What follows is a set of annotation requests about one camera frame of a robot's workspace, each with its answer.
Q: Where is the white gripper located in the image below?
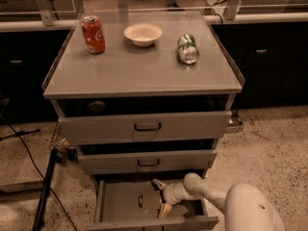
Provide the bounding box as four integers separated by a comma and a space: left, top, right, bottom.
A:
153, 179, 192, 219

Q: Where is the grey bottom drawer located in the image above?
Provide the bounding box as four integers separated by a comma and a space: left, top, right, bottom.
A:
85, 181, 218, 231

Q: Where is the grey drawer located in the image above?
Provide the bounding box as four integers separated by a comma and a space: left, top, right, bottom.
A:
77, 140, 217, 175
85, 181, 218, 231
52, 94, 234, 145

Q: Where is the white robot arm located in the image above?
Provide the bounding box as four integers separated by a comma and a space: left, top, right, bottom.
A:
153, 173, 286, 231

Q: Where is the grey middle drawer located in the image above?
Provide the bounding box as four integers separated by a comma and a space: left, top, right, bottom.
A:
77, 140, 217, 175

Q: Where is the grey top drawer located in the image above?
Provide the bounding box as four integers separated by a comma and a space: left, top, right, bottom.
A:
52, 94, 234, 145

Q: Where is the grey drawer cabinet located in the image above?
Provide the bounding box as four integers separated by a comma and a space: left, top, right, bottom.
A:
41, 11, 246, 231

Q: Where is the round object in top drawer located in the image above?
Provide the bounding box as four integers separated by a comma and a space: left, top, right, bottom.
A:
87, 101, 107, 116

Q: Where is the black stand pole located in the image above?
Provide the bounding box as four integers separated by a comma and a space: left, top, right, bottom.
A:
32, 149, 58, 231

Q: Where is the green soda can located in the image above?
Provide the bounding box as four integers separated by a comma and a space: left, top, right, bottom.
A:
177, 34, 199, 64

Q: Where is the white bowl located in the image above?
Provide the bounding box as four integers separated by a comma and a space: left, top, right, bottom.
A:
124, 23, 163, 47

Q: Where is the red soda can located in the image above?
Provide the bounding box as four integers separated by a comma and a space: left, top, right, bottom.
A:
81, 15, 105, 54

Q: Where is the dark right counter cabinet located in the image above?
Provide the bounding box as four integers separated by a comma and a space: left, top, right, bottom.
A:
213, 22, 308, 109

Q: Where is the dark counter cabinet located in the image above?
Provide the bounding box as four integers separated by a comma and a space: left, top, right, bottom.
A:
0, 30, 68, 124
213, 22, 308, 109

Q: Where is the dark left counter cabinet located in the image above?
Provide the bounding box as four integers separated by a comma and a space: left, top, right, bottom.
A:
0, 30, 68, 124

